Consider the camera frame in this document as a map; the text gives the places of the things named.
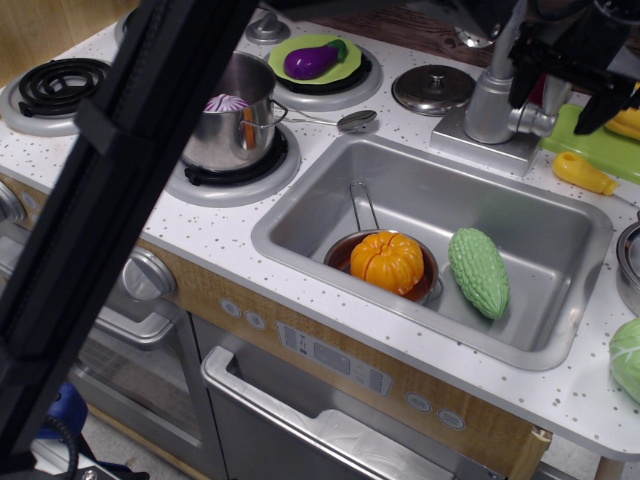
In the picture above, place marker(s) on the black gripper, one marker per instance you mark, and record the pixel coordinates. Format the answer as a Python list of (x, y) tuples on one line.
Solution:
[(581, 53)]

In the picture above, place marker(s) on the silver faucet lever handle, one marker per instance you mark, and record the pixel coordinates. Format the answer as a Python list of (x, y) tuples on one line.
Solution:
[(556, 91)]

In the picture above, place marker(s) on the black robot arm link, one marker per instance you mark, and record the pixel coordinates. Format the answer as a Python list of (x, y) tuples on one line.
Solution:
[(132, 132)]

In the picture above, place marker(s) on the red toy vegetable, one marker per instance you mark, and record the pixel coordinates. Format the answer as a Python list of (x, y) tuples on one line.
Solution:
[(537, 93)]

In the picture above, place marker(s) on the yellow toy bell pepper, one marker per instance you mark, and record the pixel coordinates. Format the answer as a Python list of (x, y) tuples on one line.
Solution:
[(626, 121)]

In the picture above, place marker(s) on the green cutting board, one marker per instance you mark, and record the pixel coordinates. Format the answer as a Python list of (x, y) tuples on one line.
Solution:
[(607, 151)]

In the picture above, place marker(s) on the silver toy faucet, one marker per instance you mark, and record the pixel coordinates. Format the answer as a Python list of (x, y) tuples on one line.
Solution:
[(489, 130)]

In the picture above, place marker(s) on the perforated metal skimmer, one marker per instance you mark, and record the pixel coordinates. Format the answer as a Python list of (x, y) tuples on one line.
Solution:
[(473, 40)]

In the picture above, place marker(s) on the steel pot lid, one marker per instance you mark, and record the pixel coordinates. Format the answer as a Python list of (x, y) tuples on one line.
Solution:
[(432, 90)]

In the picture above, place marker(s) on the steel pot at right edge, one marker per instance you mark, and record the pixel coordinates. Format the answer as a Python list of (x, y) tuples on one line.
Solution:
[(627, 254)]

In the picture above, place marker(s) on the silver sink basin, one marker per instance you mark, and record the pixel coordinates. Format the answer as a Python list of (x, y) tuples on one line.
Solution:
[(552, 246)]

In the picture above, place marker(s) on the green toy bitter gourd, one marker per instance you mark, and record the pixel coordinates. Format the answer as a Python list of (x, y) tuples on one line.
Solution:
[(479, 271)]

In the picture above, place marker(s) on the back right stove burner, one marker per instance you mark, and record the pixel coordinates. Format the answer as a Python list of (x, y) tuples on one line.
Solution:
[(338, 89)]

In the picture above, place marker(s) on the stove burner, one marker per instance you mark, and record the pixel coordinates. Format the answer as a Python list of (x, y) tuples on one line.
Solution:
[(247, 186), (43, 102), (338, 89), (121, 27)]

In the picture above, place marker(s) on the silver metal spoon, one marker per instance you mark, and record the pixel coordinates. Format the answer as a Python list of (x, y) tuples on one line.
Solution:
[(348, 123)]

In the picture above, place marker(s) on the orange toy pumpkin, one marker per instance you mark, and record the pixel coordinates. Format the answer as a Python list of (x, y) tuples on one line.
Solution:
[(389, 260)]

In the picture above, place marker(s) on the purple toy eggplant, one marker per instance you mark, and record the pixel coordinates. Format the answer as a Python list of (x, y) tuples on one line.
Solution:
[(313, 62)]

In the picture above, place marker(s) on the green toy cabbage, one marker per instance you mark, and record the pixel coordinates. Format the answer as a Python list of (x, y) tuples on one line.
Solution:
[(624, 358)]

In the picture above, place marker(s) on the green plate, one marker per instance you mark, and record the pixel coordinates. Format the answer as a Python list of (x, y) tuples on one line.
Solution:
[(340, 72)]

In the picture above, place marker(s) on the silver stove top knob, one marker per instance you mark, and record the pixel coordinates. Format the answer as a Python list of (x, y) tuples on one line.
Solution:
[(267, 30)]

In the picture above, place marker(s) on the stainless steel pot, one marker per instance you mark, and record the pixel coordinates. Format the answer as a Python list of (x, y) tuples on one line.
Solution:
[(235, 140)]

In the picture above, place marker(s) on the front right stove burner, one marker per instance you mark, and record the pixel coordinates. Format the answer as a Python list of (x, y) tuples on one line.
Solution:
[(247, 186)]

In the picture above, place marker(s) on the purple toy onion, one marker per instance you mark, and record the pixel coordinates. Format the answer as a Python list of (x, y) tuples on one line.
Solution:
[(225, 103)]

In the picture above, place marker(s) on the toy dishwasher door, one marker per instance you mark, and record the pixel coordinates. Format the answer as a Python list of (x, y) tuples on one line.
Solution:
[(277, 422)]

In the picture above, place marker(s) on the back left stove burner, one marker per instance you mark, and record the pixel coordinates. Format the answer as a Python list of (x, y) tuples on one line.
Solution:
[(121, 27)]

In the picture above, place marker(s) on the silver oven knob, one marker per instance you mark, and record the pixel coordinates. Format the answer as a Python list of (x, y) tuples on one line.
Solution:
[(144, 277)]

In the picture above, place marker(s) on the toy oven door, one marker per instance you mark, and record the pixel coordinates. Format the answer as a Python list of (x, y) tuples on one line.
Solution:
[(138, 369)]

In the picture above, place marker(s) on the front left stove burner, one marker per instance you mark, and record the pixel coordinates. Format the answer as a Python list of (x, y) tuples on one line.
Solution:
[(43, 102)]

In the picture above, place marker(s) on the silver left edge knob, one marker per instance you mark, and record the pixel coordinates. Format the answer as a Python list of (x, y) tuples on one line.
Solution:
[(12, 209)]

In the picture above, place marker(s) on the blue device with cable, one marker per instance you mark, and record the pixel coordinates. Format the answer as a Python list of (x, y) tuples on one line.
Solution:
[(64, 423)]

